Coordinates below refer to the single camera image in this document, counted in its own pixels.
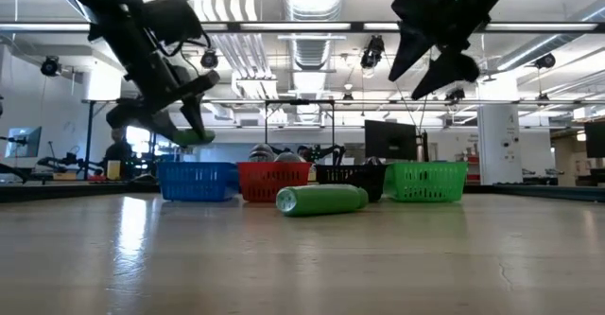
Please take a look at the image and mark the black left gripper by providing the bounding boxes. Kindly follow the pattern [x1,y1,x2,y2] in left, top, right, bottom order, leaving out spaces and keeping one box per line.
[104,54,222,142]

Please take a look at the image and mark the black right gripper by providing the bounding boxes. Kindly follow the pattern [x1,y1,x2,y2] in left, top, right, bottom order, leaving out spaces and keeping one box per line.
[387,0,493,102]

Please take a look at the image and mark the green shampoo bottle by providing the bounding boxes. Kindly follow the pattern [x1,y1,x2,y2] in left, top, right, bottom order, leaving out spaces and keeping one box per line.
[170,128,217,148]
[275,184,370,219]

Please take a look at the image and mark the gray travel bottle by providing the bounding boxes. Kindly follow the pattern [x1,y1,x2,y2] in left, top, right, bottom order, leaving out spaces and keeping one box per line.
[273,150,306,164]
[248,143,278,164]

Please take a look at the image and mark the blue plastic basket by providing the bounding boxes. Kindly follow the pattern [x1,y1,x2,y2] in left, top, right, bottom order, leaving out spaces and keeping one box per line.
[155,161,240,202]

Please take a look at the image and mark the person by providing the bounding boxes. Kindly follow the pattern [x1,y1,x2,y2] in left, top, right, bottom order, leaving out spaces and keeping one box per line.
[100,128,136,180]

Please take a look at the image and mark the yellow container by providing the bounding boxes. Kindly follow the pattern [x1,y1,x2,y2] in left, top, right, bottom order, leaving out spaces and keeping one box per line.
[106,159,123,182]

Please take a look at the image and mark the black computer monitor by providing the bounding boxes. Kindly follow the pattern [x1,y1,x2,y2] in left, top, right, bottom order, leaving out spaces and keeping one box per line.
[363,119,419,163]

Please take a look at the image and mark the white room column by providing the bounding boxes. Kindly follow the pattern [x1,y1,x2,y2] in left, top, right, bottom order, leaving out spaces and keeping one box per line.
[475,102,522,186]

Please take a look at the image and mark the red plastic basket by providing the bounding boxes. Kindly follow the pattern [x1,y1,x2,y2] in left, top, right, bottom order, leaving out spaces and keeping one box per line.
[235,161,313,204]

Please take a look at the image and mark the green plastic basket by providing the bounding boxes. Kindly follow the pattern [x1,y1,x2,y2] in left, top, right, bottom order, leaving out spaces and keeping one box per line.
[383,161,469,203]

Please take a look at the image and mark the black plastic basket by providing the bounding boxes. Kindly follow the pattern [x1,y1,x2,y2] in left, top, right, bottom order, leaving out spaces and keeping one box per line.
[314,163,389,203]

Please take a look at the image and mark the lit computer monitor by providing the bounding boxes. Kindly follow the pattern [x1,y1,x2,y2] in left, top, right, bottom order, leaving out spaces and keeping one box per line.
[4,125,43,160]

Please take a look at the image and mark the dark monitor at room edge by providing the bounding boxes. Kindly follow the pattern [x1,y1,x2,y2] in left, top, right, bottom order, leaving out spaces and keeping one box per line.
[583,121,605,160]

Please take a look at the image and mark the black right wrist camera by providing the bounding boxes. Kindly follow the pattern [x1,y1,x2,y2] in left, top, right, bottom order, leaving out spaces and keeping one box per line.
[389,0,445,30]

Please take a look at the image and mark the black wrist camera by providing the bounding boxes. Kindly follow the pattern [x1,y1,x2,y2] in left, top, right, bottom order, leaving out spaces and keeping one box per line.
[389,0,445,30]
[139,0,205,46]

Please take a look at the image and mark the black mounted camera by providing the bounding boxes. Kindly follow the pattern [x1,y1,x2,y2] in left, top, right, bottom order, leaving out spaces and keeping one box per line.
[199,49,220,70]
[40,55,62,78]
[359,35,386,70]
[535,52,557,71]

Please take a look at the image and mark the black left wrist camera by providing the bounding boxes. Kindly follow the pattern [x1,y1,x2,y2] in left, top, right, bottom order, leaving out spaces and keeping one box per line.
[139,0,205,46]

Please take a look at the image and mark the black overhead frame beam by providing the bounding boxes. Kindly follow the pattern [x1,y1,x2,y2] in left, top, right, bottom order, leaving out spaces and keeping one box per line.
[0,20,605,35]

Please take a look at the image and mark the silver ventilation duct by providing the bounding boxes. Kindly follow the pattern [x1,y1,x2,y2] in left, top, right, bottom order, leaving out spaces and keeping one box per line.
[282,0,345,122]

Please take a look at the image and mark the background black rig frame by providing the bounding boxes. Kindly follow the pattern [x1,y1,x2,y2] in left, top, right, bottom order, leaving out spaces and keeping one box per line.
[263,98,337,149]

